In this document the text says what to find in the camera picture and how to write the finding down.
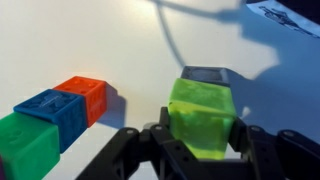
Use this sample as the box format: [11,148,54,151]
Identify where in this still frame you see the green plastic cube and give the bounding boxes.
[0,111,62,180]

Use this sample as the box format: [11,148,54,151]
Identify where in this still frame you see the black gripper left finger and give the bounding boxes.
[75,106,214,180]

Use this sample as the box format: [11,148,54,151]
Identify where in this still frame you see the orange plastic cube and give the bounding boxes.
[52,75,109,129]

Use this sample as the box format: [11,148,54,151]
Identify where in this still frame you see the yellow plastic cube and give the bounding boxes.
[167,77,238,161]

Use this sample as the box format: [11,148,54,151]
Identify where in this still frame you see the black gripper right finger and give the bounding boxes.
[213,116,320,180]

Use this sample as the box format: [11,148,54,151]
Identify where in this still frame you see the soft cube with zebra picture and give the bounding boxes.
[245,0,320,39]

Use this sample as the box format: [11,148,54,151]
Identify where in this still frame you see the blue plastic cube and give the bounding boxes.
[13,88,89,155]

